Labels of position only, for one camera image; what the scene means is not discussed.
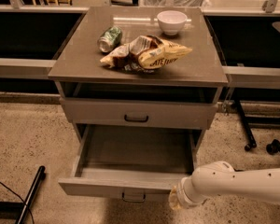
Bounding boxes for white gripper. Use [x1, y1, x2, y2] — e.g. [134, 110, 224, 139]
[168, 176, 205, 210]

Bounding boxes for grey drawer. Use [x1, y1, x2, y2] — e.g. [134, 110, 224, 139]
[59, 125, 194, 203]
[60, 98, 217, 130]

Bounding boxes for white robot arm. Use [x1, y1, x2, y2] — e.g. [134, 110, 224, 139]
[168, 161, 280, 210]

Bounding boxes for grey top drawer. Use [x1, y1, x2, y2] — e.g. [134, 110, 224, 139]
[60, 98, 217, 130]

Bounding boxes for grey drawer cabinet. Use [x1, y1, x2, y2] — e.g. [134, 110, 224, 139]
[49, 7, 228, 135]

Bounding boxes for black wheeled base legs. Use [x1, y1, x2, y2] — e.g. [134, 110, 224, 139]
[232, 100, 280, 155]

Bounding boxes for yellow chip bag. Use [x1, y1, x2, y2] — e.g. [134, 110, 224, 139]
[100, 35, 192, 73]

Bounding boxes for green soda can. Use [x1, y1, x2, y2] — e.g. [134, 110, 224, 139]
[97, 26, 122, 53]

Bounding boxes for black stand leg left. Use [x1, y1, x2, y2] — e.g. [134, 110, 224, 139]
[0, 165, 46, 224]

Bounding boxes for white bowl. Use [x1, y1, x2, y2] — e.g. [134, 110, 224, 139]
[157, 10, 188, 35]

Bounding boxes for grey railing beam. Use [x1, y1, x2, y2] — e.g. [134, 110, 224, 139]
[0, 58, 56, 79]

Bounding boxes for black cable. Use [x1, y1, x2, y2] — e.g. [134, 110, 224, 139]
[0, 175, 35, 224]

